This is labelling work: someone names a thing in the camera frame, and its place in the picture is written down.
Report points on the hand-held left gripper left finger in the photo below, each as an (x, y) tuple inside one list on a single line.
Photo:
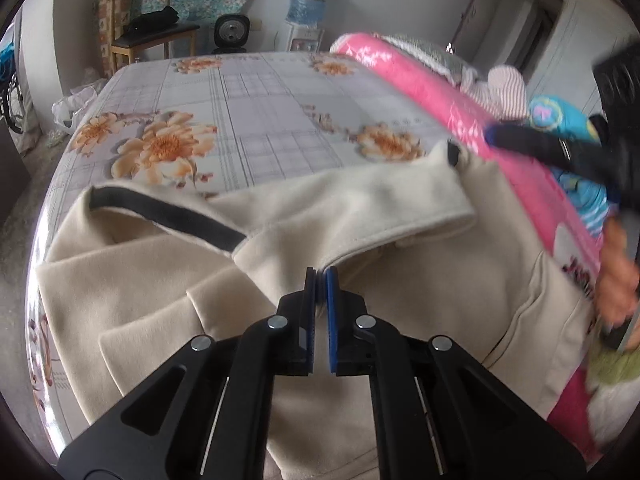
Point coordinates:
[(310, 320)]

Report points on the green fluffy cloth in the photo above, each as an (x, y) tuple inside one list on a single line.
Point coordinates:
[(612, 370)]

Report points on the bed with floral checked sheet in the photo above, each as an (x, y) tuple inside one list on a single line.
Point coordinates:
[(260, 105)]

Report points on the blue water bottle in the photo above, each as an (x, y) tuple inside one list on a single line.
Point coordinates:
[(307, 0)]

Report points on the pink floral blanket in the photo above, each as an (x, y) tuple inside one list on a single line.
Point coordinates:
[(440, 90)]

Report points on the striped white cloth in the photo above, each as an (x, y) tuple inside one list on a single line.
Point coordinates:
[(505, 90)]

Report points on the person's right hand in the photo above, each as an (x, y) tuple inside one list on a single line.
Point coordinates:
[(615, 280)]

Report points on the wooden chair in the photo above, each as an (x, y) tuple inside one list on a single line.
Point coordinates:
[(115, 15)]

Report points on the black bag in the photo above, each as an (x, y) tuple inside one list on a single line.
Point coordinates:
[(152, 21)]

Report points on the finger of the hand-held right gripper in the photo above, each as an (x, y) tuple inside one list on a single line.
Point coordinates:
[(535, 144)]

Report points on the beige jacket with black trim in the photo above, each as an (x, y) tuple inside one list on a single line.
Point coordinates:
[(400, 270)]

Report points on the grey door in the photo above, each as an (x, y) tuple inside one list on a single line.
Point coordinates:
[(480, 5)]

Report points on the wall socket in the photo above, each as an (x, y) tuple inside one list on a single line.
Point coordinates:
[(256, 25)]

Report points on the wheelchair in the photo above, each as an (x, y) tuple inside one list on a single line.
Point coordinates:
[(12, 95)]

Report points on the black round fan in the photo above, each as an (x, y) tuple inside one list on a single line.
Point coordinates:
[(231, 34)]

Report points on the white water dispenser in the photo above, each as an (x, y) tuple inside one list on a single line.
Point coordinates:
[(302, 40)]

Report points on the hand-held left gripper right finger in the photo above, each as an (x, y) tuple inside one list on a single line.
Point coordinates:
[(331, 320)]

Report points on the white wardrobe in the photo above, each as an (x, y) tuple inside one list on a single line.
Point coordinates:
[(575, 35)]

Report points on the clear plastic bag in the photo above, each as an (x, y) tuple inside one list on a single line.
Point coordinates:
[(75, 110)]

